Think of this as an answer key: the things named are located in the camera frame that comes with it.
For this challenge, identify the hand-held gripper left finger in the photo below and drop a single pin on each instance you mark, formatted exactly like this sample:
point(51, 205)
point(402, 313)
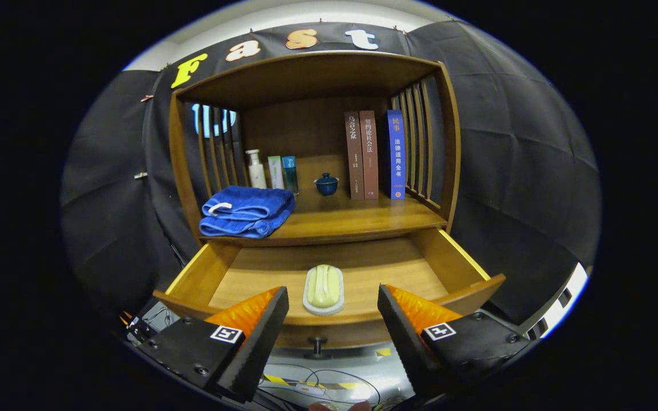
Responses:
point(260, 342)

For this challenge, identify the dark brown book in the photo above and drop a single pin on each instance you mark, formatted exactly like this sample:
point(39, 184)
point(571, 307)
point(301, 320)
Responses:
point(354, 160)

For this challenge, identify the yellow floor tape piece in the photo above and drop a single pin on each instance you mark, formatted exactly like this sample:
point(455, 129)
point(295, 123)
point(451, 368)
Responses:
point(383, 352)

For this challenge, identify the white and green tube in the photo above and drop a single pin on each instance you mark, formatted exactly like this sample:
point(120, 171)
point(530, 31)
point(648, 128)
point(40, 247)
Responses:
point(276, 174)

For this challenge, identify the blue book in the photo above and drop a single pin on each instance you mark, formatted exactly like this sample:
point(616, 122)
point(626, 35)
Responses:
point(396, 160)

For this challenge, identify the clear blue bottle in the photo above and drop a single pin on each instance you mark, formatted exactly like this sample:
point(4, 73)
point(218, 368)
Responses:
point(291, 177)

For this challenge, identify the wooden countertop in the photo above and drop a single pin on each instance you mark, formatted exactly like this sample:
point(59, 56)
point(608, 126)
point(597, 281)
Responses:
point(352, 217)

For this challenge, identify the reddish brown book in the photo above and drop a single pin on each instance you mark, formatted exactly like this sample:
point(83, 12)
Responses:
point(370, 160)

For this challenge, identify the dark blue lidded teacup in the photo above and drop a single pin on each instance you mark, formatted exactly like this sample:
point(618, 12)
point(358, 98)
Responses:
point(327, 185)

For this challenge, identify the folded blue towel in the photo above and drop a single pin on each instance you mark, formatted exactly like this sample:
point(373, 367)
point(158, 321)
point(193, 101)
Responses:
point(246, 208)

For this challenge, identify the white pump bottle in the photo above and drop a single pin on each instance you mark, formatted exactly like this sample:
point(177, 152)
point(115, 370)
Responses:
point(257, 174)

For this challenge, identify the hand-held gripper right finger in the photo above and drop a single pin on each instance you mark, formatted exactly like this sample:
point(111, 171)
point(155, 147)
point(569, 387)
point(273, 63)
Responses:
point(406, 342)

